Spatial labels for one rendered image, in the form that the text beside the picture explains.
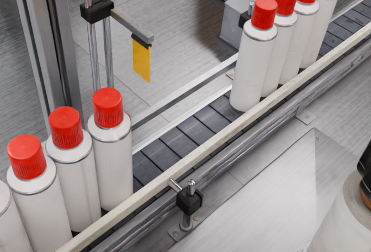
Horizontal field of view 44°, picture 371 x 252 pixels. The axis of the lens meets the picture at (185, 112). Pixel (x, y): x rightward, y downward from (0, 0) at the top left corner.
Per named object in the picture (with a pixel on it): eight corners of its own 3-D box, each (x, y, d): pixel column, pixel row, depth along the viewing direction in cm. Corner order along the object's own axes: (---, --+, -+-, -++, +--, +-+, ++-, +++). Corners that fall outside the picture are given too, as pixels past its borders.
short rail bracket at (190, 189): (185, 240, 67) (191, 194, 59) (171, 226, 69) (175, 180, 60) (201, 226, 69) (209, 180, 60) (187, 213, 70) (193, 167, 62)
